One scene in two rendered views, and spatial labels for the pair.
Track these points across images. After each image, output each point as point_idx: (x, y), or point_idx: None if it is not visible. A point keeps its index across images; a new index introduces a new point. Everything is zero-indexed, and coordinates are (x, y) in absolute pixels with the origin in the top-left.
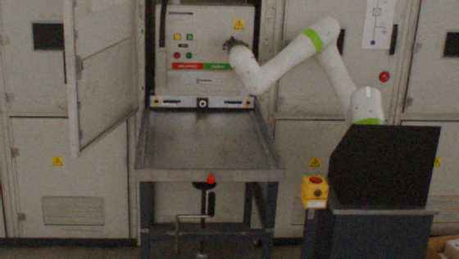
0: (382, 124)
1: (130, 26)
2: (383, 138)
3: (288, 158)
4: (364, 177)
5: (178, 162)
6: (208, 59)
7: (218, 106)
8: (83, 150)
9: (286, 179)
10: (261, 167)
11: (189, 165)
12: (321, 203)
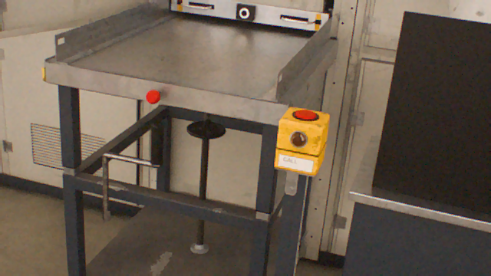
0: (474, 21)
1: None
2: (474, 54)
3: (376, 129)
4: (425, 137)
5: (121, 65)
6: None
7: (270, 21)
8: (6, 31)
9: None
10: (248, 93)
11: (133, 71)
12: (307, 164)
